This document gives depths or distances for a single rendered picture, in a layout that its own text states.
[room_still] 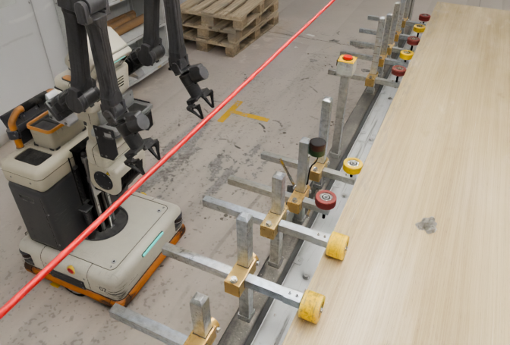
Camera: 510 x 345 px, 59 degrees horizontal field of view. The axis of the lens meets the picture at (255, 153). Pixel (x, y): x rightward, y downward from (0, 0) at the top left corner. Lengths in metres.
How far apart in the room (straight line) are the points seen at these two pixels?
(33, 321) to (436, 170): 2.08
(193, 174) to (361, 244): 1.93
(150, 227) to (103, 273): 0.35
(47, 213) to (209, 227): 1.00
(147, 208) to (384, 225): 1.44
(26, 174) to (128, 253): 0.63
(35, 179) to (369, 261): 1.46
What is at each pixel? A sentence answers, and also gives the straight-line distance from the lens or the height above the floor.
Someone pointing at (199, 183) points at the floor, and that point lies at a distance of 3.19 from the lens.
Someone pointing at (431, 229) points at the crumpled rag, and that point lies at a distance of 1.67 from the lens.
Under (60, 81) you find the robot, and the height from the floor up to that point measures 1.23.
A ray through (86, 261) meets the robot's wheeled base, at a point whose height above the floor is 0.28.
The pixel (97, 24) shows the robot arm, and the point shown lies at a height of 1.54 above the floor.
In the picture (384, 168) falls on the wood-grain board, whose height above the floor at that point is 0.90.
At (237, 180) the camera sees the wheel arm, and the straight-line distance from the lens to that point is 1.84.
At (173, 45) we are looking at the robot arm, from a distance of 1.92.
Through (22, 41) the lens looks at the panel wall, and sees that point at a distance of 4.00.
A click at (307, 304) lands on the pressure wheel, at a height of 0.97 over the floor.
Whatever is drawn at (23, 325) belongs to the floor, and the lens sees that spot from 2.68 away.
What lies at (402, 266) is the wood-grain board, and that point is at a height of 0.90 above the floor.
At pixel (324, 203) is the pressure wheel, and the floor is 0.91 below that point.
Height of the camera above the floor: 2.03
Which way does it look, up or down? 36 degrees down
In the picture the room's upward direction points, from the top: straight up
